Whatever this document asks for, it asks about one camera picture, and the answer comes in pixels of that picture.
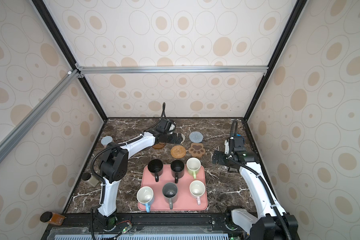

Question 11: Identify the rattan woven round coaster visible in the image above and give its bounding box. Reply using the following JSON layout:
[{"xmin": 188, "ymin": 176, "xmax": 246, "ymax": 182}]
[{"xmin": 171, "ymin": 145, "xmax": 187, "ymax": 159}]

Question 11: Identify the brown wooden round coaster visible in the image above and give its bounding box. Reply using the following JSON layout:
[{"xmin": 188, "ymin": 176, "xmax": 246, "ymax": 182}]
[{"xmin": 152, "ymin": 143, "xmax": 166, "ymax": 150}]

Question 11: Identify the blue woven round coaster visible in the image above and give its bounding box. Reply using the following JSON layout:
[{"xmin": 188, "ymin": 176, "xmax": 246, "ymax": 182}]
[{"xmin": 189, "ymin": 131, "xmax": 204, "ymax": 143}]

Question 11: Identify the cork paw print coaster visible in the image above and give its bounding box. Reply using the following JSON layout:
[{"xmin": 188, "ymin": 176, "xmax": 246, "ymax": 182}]
[{"xmin": 188, "ymin": 143, "xmax": 206, "ymax": 159}]

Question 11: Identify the multicolour woven round coaster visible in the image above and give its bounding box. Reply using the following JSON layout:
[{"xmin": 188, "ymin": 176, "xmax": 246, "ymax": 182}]
[{"xmin": 181, "ymin": 134, "xmax": 186, "ymax": 144}]

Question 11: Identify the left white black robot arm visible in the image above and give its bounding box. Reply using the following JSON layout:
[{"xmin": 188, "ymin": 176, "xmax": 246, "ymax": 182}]
[{"xmin": 90, "ymin": 132, "xmax": 186, "ymax": 227}]

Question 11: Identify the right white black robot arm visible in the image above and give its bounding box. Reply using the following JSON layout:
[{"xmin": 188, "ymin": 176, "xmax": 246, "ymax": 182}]
[{"xmin": 212, "ymin": 151, "xmax": 298, "ymax": 240}]

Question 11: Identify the black mug back middle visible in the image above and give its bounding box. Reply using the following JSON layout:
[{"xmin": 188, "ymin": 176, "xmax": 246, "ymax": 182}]
[{"xmin": 171, "ymin": 160, "xmax": 185, "ymax": 184}]

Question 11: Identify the black mug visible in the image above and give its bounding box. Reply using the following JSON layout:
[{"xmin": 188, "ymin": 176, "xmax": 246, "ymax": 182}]
[
  {"xmin": 148, "ymin": 159, "xmax": 164, "ymax": 182},
  {"xmin": 171, "ymin": 160, "xmax": 185, "ymax": 184}
]

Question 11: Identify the black mug back left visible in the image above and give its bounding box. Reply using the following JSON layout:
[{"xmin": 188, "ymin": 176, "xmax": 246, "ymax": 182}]
[{"xmin": 148, "ymin": 159, "xmax": 164, "ymax": 182}]

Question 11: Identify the pink tray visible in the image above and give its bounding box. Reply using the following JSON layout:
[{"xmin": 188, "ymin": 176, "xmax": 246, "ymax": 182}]
[{"xmin": 141, "ymin": 165, "xmax": 208, "ymax": 212}]

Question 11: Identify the grey mug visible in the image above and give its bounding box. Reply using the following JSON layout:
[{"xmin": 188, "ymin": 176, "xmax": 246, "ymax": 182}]
[{"xmin": 162, "ymin": 183, "xmax": 178, "ymax": 210}]

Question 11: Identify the grey lidded pink jar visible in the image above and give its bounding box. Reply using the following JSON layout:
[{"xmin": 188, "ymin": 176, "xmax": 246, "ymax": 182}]
[{"xmin": 101, "ymin": 136, "xmax": 113, "ymax": 148}]

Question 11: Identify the small clear bottle black cap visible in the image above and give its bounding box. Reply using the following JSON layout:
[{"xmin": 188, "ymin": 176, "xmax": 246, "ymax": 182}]
[{"xmin": 82, "ymin": 173, "xmax": 100, "ymax": 187}]

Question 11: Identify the amber spice jar black cap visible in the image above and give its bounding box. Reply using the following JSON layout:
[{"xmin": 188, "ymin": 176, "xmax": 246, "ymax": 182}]
[{"xmin": 40, "ymin": 212, "xmax": 66, "ymax": 226}]

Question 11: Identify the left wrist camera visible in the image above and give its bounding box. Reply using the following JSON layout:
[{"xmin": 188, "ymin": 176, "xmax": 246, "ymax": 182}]
[{"xmin": 158, "ymin": 118, "xmax": 176, "ymax": 134}]

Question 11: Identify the white mug pink handle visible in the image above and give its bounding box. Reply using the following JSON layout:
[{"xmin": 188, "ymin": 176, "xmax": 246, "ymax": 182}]
[{"xmin": 189, "ymin": 180, "xmax": 206, "ymax": 205}]

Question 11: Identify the white mug blue handle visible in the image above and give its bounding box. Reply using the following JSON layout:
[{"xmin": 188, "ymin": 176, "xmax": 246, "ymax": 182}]
[{"xmin": 137, "ymin": 186, "xmax": 155, "ymax": 213}]

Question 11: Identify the horizontal aluminium frame bar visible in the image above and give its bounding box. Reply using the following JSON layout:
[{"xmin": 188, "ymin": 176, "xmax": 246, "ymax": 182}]
[{"xmin": 78, "ymin": 66, "xmax": 269, "ymax": 74}]

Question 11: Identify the diagonal aluminium frame bar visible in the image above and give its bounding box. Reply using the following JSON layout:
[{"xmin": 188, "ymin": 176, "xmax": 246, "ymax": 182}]
[{"xmin": 0, "ymin": 70, "xmax": 79, "ymax": 164}]

